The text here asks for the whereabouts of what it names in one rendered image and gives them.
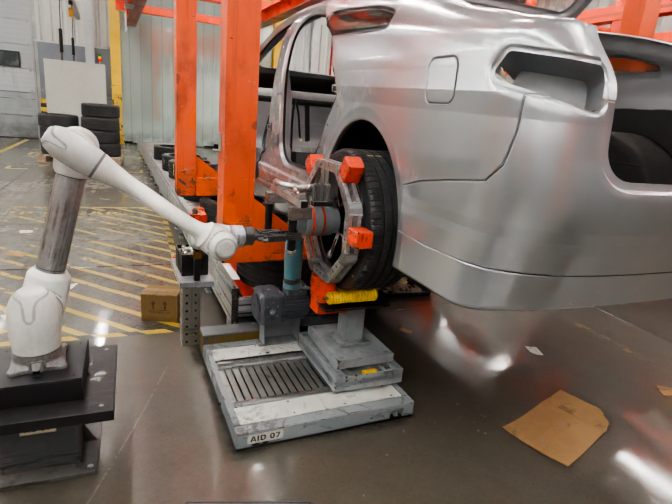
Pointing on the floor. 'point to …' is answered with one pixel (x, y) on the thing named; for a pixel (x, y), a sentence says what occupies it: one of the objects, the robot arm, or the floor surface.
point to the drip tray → (409, 289)
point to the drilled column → (190, 315)
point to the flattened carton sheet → (560, 427)
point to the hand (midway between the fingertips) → (291, 235)
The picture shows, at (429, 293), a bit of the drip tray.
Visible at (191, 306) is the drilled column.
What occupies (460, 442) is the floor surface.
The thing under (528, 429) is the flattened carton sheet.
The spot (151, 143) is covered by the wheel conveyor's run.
